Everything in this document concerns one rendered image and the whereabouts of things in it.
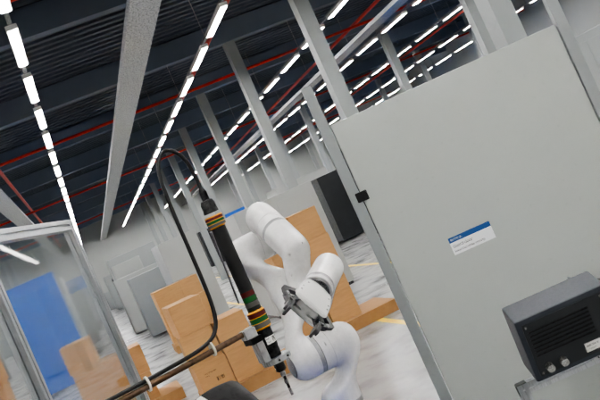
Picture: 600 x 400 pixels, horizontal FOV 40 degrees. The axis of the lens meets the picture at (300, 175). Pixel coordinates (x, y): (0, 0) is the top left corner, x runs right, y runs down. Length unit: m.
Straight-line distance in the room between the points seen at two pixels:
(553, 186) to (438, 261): 0.61
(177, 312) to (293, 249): 7.07
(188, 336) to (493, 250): 6.02
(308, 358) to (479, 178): 1.57
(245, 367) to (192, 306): 0.91
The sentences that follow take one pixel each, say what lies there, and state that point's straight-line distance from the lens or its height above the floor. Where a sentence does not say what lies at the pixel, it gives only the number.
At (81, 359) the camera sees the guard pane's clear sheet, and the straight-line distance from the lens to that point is 2.90.
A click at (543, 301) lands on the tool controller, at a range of 2.32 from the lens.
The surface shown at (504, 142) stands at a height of 1.61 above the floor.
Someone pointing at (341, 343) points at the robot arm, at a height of 1.31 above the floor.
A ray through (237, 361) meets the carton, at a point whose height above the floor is 0.36.
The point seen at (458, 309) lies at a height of 1.01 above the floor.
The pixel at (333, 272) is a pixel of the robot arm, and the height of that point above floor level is 1.54.
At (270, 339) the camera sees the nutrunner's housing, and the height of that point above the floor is 1.49.
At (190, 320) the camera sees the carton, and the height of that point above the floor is 0.99.
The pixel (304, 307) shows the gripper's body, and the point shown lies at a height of 1.51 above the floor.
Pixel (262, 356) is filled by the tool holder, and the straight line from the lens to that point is 1.90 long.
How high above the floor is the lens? 1.76
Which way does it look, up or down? 1 degrees up
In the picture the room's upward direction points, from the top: 24 degrees counter-clockwise
